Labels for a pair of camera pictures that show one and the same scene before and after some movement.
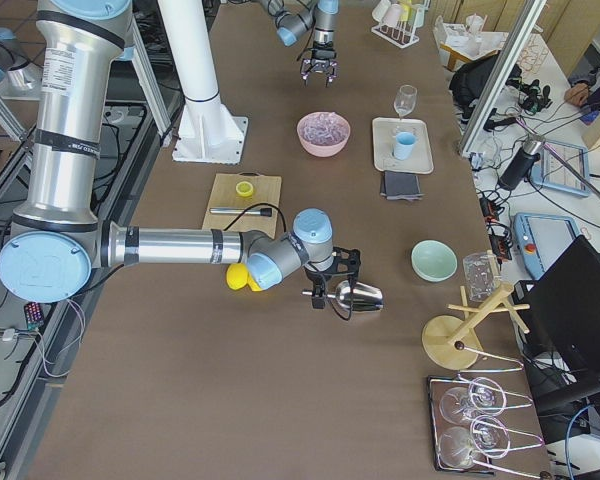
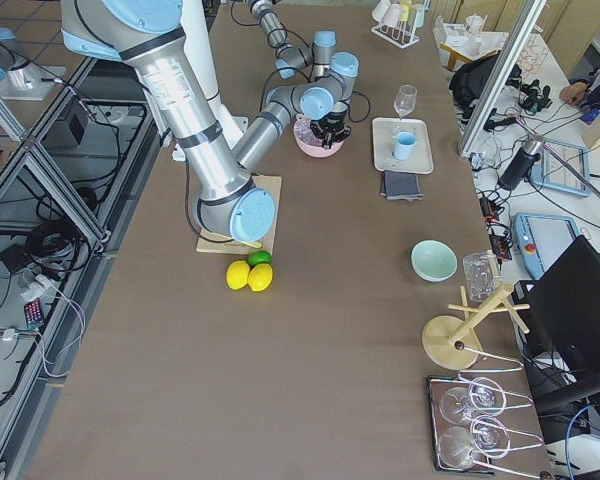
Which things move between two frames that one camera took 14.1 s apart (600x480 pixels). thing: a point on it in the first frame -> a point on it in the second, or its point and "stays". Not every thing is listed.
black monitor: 569,313 stays
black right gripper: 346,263 -> 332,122
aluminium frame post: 530,16 stays
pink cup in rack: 393,15 stays
